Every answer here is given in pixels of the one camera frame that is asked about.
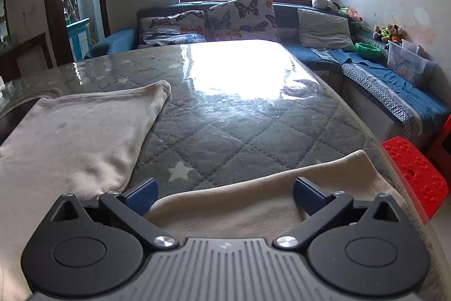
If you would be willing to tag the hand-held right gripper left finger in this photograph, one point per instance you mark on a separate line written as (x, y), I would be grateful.
(142, 198)

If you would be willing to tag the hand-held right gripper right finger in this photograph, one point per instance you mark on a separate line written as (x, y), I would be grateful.
(308, 196)

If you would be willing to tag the beige fleece garment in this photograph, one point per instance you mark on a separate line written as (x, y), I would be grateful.
(70, 146)

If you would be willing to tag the bright red plastic stool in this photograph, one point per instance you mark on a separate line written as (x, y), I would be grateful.
(415, 174)

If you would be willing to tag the blue corner sofa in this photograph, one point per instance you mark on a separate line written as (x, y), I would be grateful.
(327, 59)

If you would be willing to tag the blue cloth sofa throw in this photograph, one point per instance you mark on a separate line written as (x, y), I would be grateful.
(384, 75)

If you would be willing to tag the round metal basin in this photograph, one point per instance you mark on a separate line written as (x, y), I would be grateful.
(16, 114)

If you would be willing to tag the green plastic bowl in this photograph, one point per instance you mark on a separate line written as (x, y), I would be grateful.
(368, 50)

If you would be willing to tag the clear plastic storage box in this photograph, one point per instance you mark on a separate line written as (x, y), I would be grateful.
(405, 63)

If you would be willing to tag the plain grey pillow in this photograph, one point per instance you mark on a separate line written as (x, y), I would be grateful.
(324, 29)

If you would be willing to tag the light blue cabinet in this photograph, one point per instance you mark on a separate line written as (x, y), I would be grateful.
(79, 38)

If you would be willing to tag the brown and green plush toy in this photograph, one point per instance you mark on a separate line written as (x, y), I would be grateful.
(387, 33)

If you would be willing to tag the dark wooden sideboard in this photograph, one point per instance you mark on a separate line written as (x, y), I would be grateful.
(24, 57)

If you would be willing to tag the pink and green toy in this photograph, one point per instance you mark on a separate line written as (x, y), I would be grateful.
(350, 14)

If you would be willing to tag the large butterfly print pillow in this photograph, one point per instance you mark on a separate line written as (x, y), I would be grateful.
(243, 17)

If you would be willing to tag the black and white plush toy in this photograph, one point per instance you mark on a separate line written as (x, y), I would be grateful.
(322, 1)

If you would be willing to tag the dark wooden door frame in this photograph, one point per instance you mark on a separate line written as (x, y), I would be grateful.
(53, 4)

